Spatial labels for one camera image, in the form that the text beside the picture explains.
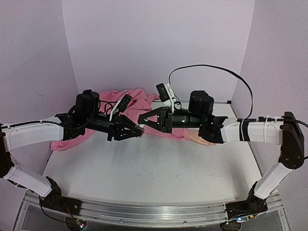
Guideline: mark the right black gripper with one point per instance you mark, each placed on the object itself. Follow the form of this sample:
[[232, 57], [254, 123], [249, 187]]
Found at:
[[166, 119]]

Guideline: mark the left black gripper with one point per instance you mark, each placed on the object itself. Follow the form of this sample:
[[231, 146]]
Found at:
[[119, 133]]

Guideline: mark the nail polish bottle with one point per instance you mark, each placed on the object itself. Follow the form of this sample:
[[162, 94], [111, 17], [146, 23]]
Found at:
[[140, 132]]

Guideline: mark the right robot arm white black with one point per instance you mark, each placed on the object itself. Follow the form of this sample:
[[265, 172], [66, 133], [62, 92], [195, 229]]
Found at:
[[283, 131]]

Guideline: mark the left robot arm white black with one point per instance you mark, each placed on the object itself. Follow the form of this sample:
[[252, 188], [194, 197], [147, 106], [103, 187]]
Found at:
[[13, 136]]

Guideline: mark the pink sweatshirt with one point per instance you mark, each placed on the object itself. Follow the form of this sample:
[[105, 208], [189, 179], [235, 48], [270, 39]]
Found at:
[[140, 104]]

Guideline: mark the mannequin hand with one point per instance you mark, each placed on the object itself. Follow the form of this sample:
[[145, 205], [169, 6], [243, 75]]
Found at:
[[194, 137]]

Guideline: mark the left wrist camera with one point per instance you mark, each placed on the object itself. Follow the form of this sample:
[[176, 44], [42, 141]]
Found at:
[[120, 107]]

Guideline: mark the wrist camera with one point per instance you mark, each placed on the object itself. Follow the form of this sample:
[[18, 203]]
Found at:
[[167, 96], [120, 107]]

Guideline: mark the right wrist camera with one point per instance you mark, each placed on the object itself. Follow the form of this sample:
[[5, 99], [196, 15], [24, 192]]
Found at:
[[167, 96]]

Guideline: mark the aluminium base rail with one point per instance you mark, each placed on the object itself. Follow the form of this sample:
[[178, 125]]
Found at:
[[159, 216]]

